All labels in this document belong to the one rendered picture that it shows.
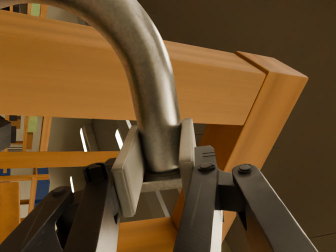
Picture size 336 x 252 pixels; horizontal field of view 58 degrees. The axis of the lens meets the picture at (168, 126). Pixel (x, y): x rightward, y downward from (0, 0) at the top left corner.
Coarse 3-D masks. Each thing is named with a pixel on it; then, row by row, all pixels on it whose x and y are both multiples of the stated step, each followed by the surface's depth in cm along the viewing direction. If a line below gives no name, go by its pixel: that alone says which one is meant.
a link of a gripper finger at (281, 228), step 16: (240, 176) 13; (256, 176) 13; (240, 192) 13; (256, 192) 12; (272, 192) 12; (256, 208) 11; (272, 208) 11; (240, 224) 14; (256, 224) 11; (272, 224) 10; (288, 224) 10; (256, 240) 11; (272, 240) 9; (288, 240) 9; (304, 240) 9
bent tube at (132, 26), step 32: (0, 0) 18; (32, 0) 18; (64, 0) 17; (96, 0) 17; (128, 0) 17; (128, 32) 17; (128, 64) 18; (160, 64) 18; (160, 96) 19; (160, 128) 19; (160, 160) 20
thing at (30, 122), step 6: (18, 120) 782; (24, 120) 774; (30, 120) 790; (36, 120) 798; (18, 126) 791; (24, 126) 785; (30, 126) 802; (36, 126) 808; (24, 132) 796; (30, 132) 821; (24, 138) 808; (30, 138) 827; (24, 144) 820; (30, 144) 842; (24, 150) 832
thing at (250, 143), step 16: (256, 64) 46; (272, 64) 49; (272, 80) 45; (288, 80) 47; (304, 80) 48; (256, 96) 46; (272, 96) 47; (288, 96) 49; (256, 112) 48; (272, 112) 49; (288, 112) 51; (208, 128) 57; (224, 128) 52; (240, 128) 49; (256, 128) 50; (272, 128) 51; (208, 144) 56; (224, 144) 52; (240, 144) 50; (256, 144) 52; (272, 144) 54; (224, 160) 52; (240, 160) 53; (256, 160) 55; (176, 208) 66; (176, 224) 66; (224, 224) 62
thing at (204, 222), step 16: (192, 176) 14; (208, 176) 14; (192, 192) 13; (208, 192) 13; (192, 208) 12; (208, 208) 12; (192, 224) 11; (208, 224) 11; (176, 240) 10; (192, 240) 10; (208, 240) 10
